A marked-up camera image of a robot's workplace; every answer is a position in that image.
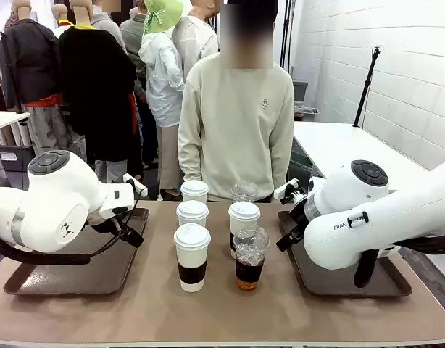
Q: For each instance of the person in cream sweater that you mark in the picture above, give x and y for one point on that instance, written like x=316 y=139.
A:
x=237 y=127

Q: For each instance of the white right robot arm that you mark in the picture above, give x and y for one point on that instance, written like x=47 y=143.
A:
x=389 y=224

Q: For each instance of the large white table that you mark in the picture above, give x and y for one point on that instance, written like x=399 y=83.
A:
x=338 y=145

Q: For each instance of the white lidded paper coffee cup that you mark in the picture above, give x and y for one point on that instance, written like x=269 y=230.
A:
x=194 y=188
x=191 y=253
x=192 y=212
x=244 y=217

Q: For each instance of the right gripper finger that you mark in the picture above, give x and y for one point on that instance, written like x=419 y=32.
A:
x=289 y=199
x=288 y=240

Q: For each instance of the mannequin in black robe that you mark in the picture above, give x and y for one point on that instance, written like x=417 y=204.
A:
x=95 y=90

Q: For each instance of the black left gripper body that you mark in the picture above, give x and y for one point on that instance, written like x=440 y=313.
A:
x=106 y=226

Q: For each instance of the mannequin with yellow red collar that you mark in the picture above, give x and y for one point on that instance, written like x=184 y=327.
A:
x=62 y=26

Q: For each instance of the light green sun hat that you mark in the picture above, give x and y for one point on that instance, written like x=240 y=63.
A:
x=164 y=14

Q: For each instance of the mannequin in white jacket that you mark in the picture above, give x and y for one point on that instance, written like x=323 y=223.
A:
x=161 y=83

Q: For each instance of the small white side table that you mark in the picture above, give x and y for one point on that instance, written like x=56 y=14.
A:
x=5 y=119

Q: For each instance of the grey storage box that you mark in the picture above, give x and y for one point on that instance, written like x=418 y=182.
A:
x=16 y=159

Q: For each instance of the grey bin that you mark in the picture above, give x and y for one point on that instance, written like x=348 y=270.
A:
x=300 y=90

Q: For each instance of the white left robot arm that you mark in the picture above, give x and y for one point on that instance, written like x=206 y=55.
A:
x=56 y=195

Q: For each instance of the mannequin in dark grey jacket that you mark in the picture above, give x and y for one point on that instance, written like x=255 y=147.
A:
x=27 y=61

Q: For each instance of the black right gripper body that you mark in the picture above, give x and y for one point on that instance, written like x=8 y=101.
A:
x=299 y=215

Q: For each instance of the clear dome-lid iced drink cup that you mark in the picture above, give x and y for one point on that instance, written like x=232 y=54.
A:
x=249 y=268
x=244 y=191

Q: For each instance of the grey cluttered crate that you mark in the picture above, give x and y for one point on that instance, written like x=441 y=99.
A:
x=306 y=110

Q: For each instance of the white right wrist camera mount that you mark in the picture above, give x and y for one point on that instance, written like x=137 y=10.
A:
x=285 y=189

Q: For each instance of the black light stand poles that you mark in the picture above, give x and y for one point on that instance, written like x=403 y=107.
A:
x=285 y=36

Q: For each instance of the person in grey hoodie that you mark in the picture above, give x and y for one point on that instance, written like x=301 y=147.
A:
x=106 y=27

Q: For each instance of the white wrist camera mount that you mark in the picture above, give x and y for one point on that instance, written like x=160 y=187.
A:
x=135 y=185
x=285 y=189

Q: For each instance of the black tripod pole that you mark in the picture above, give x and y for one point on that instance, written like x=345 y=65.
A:
x=365 y=87

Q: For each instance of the person in grey-green jacket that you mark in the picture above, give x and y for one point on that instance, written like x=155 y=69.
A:
x=132 y=40

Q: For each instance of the person's right forearm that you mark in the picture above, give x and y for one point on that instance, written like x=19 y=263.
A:
x=189 y=156

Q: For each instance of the dark brown serving tray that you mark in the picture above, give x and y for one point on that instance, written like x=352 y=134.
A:
x=327 y=279
x=81 y=275

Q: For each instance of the mannequin in pale beige shirt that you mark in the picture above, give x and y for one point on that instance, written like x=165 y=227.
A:
x=195 y=40

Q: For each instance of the person's left forearm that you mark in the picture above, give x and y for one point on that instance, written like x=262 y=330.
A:
x=282 y=156

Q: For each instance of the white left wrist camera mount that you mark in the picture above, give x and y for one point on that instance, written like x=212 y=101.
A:
x=135 y=185

